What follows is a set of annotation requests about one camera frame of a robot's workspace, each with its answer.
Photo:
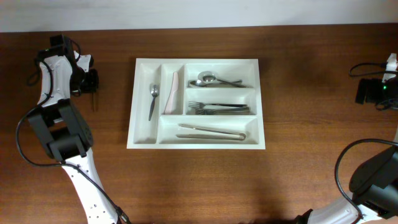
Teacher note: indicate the metal fork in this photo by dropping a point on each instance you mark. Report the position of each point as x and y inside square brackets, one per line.
[203, 112]
[235, 109]
[199, 105]

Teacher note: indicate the pink plastic knife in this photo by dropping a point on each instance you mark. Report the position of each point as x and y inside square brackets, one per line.
[172, 99]

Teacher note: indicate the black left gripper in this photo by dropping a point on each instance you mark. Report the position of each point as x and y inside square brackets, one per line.
[90, 81]

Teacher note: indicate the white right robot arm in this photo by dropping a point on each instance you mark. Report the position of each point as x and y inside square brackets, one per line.
[372, 190]

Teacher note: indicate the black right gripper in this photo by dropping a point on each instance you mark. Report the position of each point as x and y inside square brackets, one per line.
[361, 91]

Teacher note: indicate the metal spoon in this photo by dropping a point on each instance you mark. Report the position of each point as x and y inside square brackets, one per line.
[209, 77]
[199, 84]

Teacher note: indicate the white cutlery tray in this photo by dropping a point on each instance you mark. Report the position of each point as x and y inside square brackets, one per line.
[160, 132]

